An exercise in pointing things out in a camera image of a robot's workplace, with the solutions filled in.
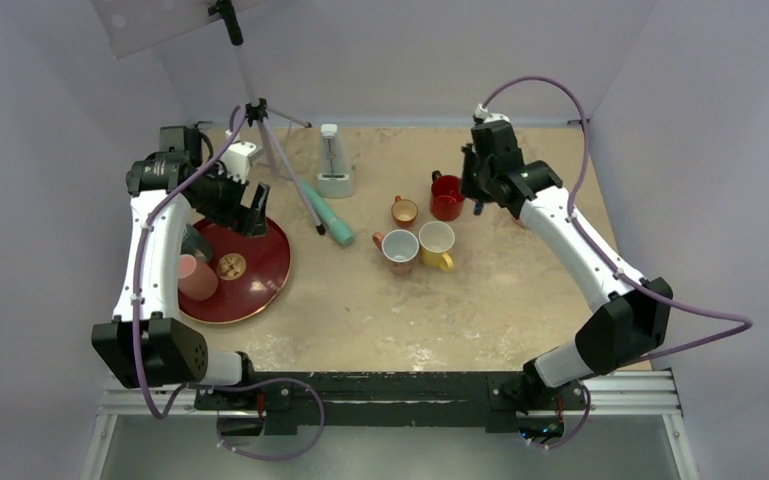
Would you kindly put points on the red mug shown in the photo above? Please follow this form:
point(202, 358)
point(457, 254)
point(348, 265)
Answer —
point(446, 199)

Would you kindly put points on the small orange mug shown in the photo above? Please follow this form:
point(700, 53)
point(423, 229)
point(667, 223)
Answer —
point(404, 212)

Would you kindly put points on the yellow mug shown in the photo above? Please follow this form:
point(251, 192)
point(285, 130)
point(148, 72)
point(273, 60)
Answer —
point(436, 240)

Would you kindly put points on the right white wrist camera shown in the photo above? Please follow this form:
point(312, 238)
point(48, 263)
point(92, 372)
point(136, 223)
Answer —
point(482, 116)

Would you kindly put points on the aluminium frame rail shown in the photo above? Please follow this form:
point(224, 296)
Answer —
point(635, 430)

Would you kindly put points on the red round tray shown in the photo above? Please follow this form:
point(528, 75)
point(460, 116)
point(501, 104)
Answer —
point(251, 273)

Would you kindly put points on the silver tripod stand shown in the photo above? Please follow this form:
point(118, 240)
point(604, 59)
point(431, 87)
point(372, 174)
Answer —
point(257, 111)

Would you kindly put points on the salmon mug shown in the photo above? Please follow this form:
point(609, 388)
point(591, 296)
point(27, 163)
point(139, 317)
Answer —
point(400, 247)

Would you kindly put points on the white perforated board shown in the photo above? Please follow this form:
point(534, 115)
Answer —
point(134, 26)

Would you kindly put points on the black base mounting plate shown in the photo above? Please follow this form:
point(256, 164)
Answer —
point(494, 401)

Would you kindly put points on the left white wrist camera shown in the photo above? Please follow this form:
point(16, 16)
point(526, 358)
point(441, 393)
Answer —
point(237, 160)

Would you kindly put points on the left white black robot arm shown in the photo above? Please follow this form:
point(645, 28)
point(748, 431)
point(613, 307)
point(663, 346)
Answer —
point(145, 344)

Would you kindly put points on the dark grey mug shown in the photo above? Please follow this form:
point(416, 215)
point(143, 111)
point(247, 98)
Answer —
point(195, 244)

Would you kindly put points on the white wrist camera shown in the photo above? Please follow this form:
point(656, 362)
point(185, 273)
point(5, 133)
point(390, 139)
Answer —
point(237, 160)
point(482, 116)

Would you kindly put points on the pink mug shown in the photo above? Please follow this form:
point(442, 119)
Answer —
point(196, 280)

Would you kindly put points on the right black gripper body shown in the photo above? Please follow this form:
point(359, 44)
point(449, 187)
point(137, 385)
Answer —
point(484, 176)

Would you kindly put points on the white metronome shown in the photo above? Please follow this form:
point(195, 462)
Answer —
point(335, 179)

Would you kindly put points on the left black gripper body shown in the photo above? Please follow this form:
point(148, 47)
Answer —
point(220, 199)

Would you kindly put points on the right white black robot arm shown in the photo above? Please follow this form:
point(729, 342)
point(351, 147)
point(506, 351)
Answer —
point(625, 323)

